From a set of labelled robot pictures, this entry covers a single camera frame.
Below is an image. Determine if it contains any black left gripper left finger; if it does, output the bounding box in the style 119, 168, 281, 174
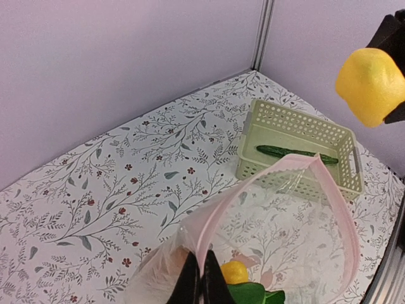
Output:
166, 252, 200, 304

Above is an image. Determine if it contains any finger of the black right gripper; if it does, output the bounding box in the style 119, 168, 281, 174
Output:
383, 102, 405, 124
366, 9, 404, 63

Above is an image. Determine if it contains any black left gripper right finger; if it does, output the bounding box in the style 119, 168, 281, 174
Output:
201, 250, 234, 304

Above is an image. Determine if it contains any yellow round lemon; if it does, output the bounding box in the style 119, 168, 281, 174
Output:
220, 261, 249, 284

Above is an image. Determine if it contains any green white bok choy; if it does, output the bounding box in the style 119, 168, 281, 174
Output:
227, 282, 285, 304

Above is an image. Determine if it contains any clear zip top bag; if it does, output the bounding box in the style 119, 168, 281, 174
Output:
123, 155, 360, 303

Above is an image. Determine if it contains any green cucumber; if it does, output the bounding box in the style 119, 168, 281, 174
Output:
256, 145, 339, 165

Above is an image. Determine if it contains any brown potato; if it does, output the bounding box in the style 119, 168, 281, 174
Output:
142, 246, 189, 285

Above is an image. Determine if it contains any beige perforated plastic basket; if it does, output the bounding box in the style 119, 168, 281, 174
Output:
235, 99, 364, 201

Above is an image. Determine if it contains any right aluminium corner post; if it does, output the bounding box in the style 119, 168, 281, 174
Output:
250, 0, 275, 71

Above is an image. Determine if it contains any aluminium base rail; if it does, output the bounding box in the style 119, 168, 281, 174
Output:
361, 196, 404, 304

